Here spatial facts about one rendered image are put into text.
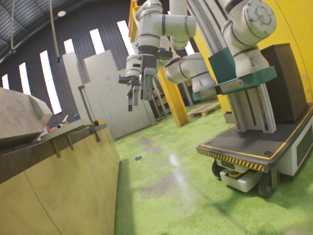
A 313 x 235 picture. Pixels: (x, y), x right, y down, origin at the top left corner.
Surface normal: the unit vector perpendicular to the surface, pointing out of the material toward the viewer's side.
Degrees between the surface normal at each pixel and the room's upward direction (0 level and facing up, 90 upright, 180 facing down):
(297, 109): 90
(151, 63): 97
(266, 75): 90
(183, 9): 99
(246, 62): 68
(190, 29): 131
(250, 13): 96
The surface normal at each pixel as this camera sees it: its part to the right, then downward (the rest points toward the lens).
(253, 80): -0.89, 0.36
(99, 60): 0.20, 0.00
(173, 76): -0.63, 0.47
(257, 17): -0.14, 0.25
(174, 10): -0.54, 0.10
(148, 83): 0.12, 0.61
